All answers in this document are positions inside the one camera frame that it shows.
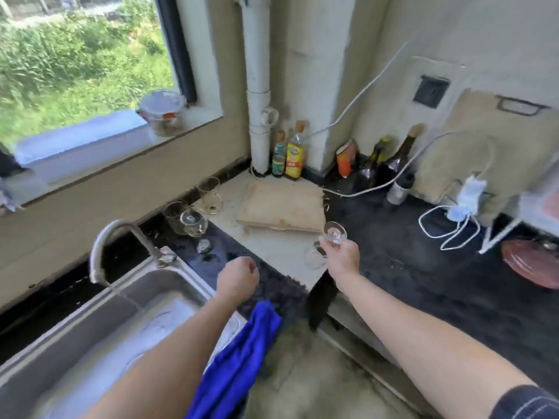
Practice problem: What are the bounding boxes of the person's right hand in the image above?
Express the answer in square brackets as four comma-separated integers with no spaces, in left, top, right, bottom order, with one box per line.
[318,237,361,287]

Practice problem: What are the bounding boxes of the person's left hand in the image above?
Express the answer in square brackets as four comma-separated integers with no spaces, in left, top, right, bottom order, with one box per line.
[217,256,261,307]

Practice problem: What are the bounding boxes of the clear stemmed wine glass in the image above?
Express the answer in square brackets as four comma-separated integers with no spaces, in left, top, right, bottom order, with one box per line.
[304,221,348,271]

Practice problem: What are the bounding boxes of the person's right forearm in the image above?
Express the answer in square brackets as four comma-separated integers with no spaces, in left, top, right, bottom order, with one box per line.
[334,273,539,419]

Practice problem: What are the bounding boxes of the person's left forearm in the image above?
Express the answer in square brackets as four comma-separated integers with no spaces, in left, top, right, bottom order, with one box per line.
[82,289,252,419]

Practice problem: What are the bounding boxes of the dark purple drying mat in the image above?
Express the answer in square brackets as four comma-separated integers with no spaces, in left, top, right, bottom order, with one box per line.
[225,254,310,315]

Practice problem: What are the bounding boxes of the black hanging rag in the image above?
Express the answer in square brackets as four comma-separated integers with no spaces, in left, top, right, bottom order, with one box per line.
[307,269,342,332]

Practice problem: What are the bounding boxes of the wooden cutting board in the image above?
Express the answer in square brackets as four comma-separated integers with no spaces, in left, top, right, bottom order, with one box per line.
[236,180,326,234]

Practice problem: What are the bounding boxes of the clear glass mug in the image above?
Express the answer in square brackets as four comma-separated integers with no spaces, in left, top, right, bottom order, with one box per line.
[197,176,224,216]
[180,207,209,239]
[162,201,189,236]

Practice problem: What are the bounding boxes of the orange seasoning packet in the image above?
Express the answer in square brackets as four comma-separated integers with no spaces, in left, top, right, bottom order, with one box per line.
[335,139,360,179]

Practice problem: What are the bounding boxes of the dark sauce bottle yellow cap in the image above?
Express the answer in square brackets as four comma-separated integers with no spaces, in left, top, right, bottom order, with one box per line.
[352,137,390,193]

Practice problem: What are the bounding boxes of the yellow label oil bottle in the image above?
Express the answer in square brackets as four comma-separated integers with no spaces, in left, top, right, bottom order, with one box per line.
[285,120,307,180]

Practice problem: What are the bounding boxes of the green label bottle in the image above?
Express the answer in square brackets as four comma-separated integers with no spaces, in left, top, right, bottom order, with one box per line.
[271,130,287,178]

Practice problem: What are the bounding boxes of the blue cloth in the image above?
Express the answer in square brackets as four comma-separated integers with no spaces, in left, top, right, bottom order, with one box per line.
[185,299,284,419]

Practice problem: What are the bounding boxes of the tall dark sauce bottle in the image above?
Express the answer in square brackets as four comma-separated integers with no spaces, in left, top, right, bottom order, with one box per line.
[377,124,425,189]

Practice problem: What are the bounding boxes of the chrome sink faucet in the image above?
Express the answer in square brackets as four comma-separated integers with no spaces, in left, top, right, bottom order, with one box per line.
[89,219,178,287]

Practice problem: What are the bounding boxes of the white power adapter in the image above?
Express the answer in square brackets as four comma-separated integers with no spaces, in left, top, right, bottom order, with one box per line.
[446,173,488,223]

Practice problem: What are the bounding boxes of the white drain pipe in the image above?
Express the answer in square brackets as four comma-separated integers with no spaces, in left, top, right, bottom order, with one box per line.
[238,0,280,176]

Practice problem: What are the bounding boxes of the stainless steel sink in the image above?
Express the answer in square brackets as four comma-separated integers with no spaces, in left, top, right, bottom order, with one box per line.
[0,246,250,419]

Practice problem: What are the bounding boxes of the clear plastic lidded container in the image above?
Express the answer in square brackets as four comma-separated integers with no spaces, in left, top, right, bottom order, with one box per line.
[138,89,188,138]

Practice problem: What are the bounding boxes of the red round lid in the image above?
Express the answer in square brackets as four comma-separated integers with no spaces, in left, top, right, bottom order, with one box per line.
[501,239,559,290]

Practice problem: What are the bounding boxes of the white kitchen appliance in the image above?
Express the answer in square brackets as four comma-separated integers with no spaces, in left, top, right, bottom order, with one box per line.
[479,155,559,255]

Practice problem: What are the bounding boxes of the dark striped sleeve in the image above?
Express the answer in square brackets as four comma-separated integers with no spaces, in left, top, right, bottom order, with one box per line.
[488,385,559,419]

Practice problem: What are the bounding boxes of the white power cable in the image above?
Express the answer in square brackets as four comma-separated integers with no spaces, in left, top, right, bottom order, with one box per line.
[301,41,496,252]

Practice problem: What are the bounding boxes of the black wall socket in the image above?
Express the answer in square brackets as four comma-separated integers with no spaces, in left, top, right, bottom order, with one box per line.
[412,75,451,110]

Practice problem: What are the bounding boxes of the black window frame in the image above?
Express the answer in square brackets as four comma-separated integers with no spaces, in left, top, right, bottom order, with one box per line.
[152,0,198,105]

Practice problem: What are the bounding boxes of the black wall bracket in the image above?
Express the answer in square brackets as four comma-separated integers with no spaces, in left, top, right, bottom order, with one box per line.
[495,94,551,117]

